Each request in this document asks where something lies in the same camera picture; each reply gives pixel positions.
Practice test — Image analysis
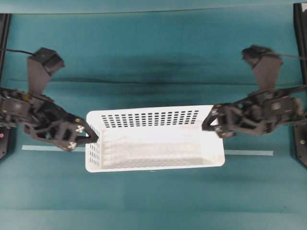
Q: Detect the black left camera cable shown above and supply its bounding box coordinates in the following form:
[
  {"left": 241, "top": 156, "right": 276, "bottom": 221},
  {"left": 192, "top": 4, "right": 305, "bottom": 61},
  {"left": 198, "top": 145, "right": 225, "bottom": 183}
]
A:
[{"left": 0, "top": 47, "right": 36, "bottom": 57}]

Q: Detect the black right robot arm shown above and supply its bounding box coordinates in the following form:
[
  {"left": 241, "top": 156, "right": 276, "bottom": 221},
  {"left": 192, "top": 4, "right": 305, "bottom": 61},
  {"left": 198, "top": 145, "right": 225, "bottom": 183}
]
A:
[{"left": 201, "top": 85, "right": 307, "bottom": 138}]

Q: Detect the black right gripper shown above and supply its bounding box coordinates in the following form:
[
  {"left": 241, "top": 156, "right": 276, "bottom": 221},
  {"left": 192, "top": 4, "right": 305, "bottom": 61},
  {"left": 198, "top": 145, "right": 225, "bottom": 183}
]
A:
[{"left": 201, "top": 92, "right": 273, "bottom": 138}]

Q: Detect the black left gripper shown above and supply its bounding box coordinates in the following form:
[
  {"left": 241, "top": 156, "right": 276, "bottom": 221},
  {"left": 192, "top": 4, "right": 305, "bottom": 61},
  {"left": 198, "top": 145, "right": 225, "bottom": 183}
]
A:
[{"left": 24, "top": 94, "right": 98, "bottom": 151}]

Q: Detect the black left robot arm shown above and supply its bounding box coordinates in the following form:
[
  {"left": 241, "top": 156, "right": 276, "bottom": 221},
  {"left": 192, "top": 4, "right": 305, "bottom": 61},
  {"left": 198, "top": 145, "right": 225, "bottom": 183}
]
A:
[{"left": 0, "top": 88, "right": 98, "bottom": 151}]

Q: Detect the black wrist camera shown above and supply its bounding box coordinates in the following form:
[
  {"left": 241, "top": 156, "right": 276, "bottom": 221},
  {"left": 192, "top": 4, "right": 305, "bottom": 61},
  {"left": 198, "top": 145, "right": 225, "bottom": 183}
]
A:
[
  {"left": 27, "top": 47, "right": 65, "bottom": 95},
  {"left": 241, "top": 45, "right": 283, "bottom": 92}
]

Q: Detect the light blue tape strip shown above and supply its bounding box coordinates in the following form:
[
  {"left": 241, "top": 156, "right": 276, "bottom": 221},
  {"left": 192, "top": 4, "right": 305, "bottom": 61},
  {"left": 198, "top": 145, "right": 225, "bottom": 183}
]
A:
[{"left": 22, "top": 145, "right": 274, "bottom": 156}]

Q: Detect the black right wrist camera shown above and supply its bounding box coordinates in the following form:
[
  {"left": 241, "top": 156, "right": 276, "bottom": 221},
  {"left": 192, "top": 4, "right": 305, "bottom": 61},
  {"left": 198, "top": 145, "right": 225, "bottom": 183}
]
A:
[{"left": 241, "top": 45, "right": 283, "bottom": 92}]

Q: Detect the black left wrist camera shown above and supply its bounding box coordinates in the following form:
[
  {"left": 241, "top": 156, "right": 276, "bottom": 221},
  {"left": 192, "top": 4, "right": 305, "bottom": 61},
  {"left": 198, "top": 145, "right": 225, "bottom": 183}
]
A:
[{"left": 27, "top": 47, "right": 65, "bottom": 95}]

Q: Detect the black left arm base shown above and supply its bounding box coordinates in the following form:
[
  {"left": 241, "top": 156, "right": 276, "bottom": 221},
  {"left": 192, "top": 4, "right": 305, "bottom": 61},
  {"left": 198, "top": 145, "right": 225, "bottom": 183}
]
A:
[{"left": 0, "top": 13, "right": 17, "bottom": 162}]

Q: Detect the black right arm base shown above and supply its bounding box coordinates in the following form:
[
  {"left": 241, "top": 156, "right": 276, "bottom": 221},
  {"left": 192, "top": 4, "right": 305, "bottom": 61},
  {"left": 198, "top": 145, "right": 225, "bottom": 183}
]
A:
[{"left": 289, "top": 2, "right": 307, "bottom": 168}]

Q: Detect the white perforated plastic basket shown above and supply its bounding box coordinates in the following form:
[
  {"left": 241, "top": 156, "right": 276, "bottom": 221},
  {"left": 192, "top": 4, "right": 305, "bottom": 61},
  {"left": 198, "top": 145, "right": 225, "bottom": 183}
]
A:
[{"left": 85, "top": 105, "right": 225, "bottom": 173}]

